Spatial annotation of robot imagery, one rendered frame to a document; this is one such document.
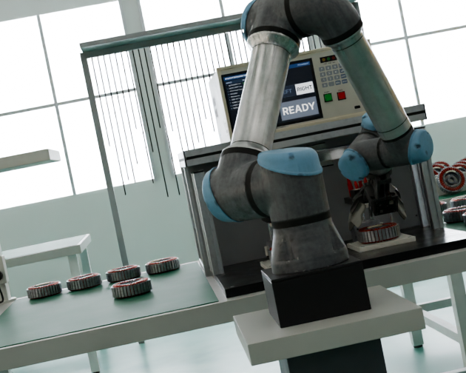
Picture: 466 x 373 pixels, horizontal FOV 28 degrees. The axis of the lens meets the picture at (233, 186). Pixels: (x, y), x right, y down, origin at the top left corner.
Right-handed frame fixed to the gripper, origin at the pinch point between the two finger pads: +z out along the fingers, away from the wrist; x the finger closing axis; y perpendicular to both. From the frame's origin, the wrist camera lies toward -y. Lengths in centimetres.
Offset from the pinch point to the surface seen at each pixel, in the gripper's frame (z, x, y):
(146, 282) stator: 13, -63, -10
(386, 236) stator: -0.8, 0.6, 6.7
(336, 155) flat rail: -11.0, -5.3, -18.6
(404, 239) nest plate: -0.8, 4.5, 9.2
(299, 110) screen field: -20.4, -12.2, -29.4
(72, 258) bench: 180, -108, -231
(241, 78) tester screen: -30, -26, -36
